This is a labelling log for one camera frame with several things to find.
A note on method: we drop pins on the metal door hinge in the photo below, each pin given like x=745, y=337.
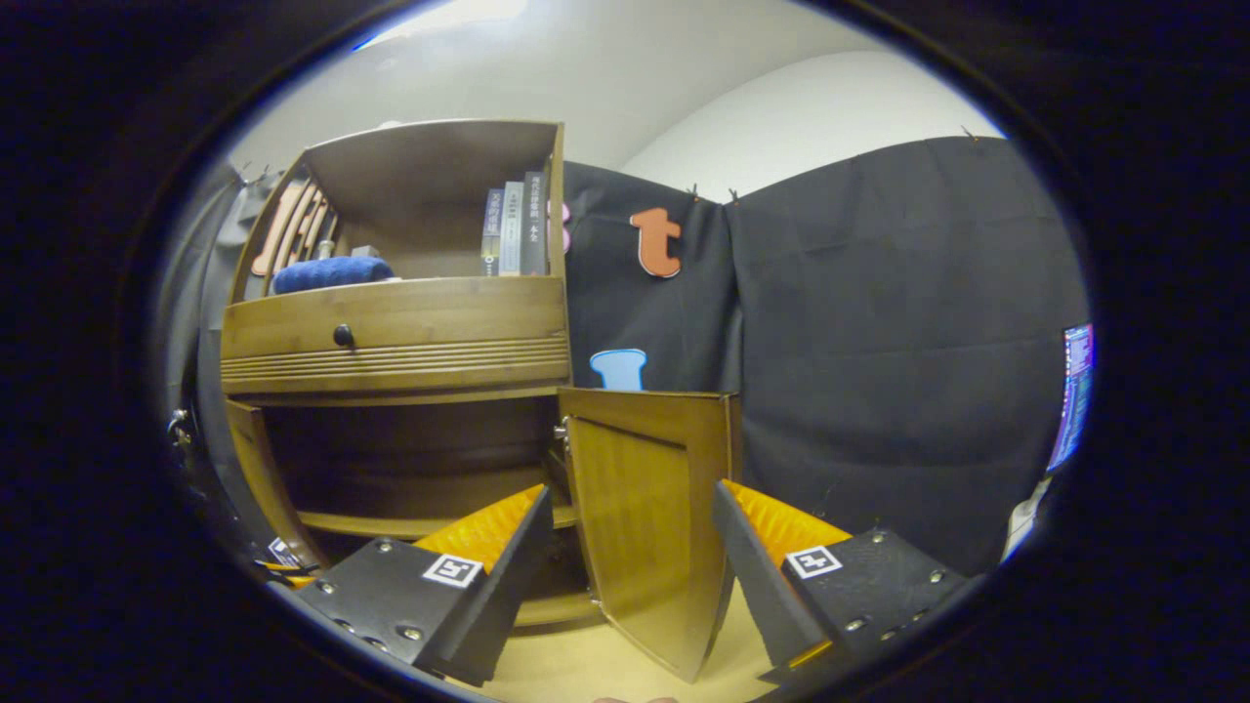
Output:
x=562, y=434

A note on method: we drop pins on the black backdrop cloth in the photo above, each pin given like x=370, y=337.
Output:
x=879, y=342

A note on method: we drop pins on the black round drawer knob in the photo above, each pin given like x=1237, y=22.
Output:
x=344, y=335

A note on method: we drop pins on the wooden cabinet door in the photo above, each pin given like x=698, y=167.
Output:
x=264, y=469
x=645, y=508

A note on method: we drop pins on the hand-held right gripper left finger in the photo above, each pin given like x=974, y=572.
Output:
x=503, y=586

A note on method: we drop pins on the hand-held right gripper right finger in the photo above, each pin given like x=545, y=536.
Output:
x=757, y=586

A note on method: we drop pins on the blue spine book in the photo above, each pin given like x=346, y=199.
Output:
x=491, y=234

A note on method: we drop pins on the black spine book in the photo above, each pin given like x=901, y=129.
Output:
x=533, y=225

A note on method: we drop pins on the grey spine book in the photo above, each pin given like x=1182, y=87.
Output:
x=511, y=229

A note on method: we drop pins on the wooden double-door shoe cabinet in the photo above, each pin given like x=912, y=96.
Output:
x=410, y=322

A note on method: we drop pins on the wooden inner cabinet shelf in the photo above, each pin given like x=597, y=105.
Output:
x=391, y=524

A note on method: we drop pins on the blue folded towel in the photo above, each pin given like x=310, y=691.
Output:
x=332, y=274

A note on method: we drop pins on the computer monitor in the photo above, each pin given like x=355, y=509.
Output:
x=1074, y=391

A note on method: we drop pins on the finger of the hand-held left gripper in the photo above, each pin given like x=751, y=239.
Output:
x=285, y=564

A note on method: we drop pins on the wooden cabinet drawer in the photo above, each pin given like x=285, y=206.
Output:
x=439, y=317

